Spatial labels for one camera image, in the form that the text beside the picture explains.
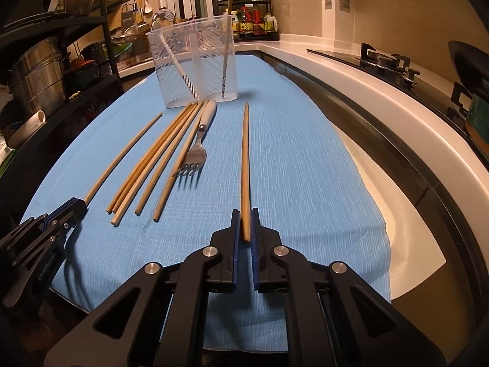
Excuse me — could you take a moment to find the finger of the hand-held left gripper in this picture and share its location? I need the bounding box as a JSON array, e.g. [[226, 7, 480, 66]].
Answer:
[[8, 198, 87, 238], [41, 208, 87, 250]]

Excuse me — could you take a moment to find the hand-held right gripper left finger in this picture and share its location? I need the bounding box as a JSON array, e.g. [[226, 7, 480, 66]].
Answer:
[[44, 209, 242, 367]]

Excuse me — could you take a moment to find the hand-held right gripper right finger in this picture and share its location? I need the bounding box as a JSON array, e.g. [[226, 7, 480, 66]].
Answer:
[[250, 207, 446, 367]]

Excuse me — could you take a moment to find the white-handled metal fork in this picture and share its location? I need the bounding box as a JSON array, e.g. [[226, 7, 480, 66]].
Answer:
[[172, 100, 218, 178]]

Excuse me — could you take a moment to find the clear plastic utensil holder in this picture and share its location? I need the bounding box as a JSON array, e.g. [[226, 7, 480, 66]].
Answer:
[[146, 15, 238, 108]]

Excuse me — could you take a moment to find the blue cloth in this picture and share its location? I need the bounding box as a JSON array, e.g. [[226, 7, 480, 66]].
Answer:
[[21, 54, 392, 352]]

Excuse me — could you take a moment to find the white tube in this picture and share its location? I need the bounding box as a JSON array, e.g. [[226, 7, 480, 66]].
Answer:
[[7, 110, 47, 149]]

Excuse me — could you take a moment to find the black cooking pot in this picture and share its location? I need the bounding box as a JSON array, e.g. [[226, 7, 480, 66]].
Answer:
[[63, 59, 101, 89]]

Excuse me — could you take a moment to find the steel stockpot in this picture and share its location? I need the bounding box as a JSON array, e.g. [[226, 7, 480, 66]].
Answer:
[[8, 37, 65, 117]]

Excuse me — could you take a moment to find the striped white straw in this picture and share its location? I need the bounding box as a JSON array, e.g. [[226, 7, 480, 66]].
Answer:
[[162, 40, 199, 99]]

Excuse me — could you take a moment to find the black shelf rack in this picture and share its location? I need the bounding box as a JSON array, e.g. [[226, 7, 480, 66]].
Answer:
[[0, 0, 125, 178]]

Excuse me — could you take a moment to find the hanging metal grater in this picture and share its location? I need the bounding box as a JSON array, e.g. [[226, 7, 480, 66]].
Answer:
[[121, 3, 137, 28]]

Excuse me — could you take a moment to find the dark bowl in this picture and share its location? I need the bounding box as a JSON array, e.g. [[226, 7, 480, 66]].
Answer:
[[64, 0, 96, 19]]

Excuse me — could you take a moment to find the black spice rack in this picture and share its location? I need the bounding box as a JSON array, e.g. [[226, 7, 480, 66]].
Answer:
[[217, 0, 280, 42]]

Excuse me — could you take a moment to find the black gas stove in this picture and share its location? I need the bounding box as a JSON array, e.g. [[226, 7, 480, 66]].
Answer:
[[307, 43, 489, 125]]

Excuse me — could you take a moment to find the green box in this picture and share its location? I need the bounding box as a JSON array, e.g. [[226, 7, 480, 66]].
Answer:
[[467, 95, 489, 144]]

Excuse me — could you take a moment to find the black wok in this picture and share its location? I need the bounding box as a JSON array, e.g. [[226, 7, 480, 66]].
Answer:
[[448, 40, 489, 98]]

